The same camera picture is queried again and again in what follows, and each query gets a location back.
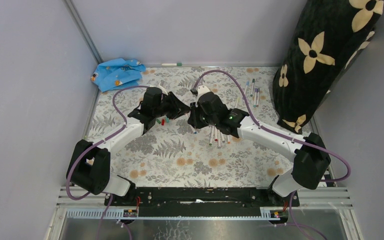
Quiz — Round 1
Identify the light blue cap marker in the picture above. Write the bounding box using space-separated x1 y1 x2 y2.
243 81 250 99

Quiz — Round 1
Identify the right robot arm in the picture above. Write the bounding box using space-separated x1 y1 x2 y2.
188 91 331 206

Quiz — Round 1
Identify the green-capped marker by wall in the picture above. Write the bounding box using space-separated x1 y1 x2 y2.
161 62 183 67

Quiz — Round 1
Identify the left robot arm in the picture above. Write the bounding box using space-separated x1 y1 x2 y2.
65 87 190 206

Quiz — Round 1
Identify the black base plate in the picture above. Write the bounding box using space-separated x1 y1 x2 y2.
104 187 300 218

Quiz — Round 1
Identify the black floral plush pillow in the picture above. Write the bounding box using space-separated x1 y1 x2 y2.
272 0 384 134

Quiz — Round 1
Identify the floral table mat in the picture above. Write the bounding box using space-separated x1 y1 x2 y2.
87 67 293 187

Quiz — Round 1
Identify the green cap red-end marker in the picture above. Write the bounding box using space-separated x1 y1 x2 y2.
213 126 219 142

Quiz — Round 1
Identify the blue patterned cloth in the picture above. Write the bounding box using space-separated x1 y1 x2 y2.
90 58 146 93

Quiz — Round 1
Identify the pale yellow cap marker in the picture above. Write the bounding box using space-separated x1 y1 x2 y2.
234 96 241 108

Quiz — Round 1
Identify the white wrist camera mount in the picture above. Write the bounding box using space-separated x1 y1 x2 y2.
190 85 211 100

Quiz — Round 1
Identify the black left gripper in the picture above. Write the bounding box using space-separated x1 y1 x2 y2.
153 91 190 120

